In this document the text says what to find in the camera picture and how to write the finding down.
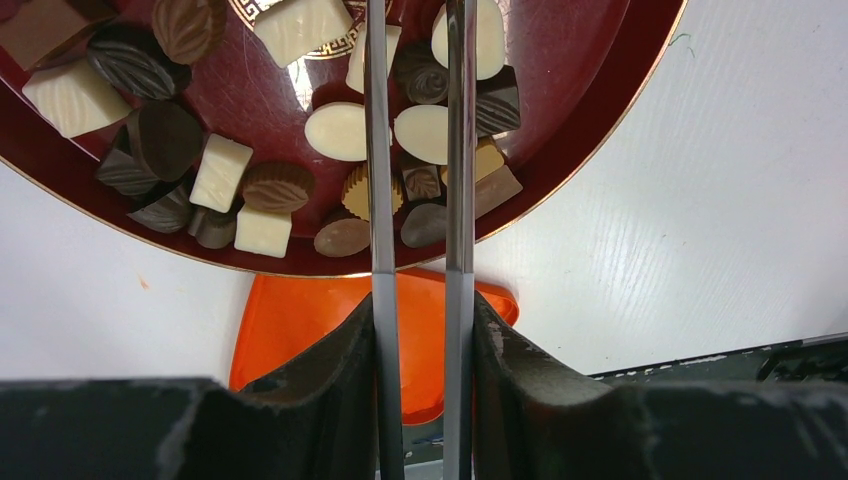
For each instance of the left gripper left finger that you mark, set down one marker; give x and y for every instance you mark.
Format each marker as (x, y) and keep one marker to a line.
(311, 418)

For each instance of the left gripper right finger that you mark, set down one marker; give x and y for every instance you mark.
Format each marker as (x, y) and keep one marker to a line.
(662, 430)

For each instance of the metal serving tongs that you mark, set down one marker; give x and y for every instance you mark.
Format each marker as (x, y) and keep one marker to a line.
(457, 464)

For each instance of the brown oval chocolate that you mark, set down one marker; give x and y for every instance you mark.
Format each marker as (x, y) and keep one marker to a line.
(343, 237)

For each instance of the white square chocolate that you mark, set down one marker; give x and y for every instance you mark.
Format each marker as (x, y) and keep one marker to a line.
(223, 163)
(75, 99)

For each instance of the white oval chocolate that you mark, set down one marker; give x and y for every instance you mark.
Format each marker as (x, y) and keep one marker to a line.
(338, 131)
(422, 131)

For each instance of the orange box lid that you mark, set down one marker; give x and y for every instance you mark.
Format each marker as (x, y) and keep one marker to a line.
(285, 316)

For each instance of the round dark red plate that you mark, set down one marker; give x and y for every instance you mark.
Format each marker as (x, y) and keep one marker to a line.
(580, 65)

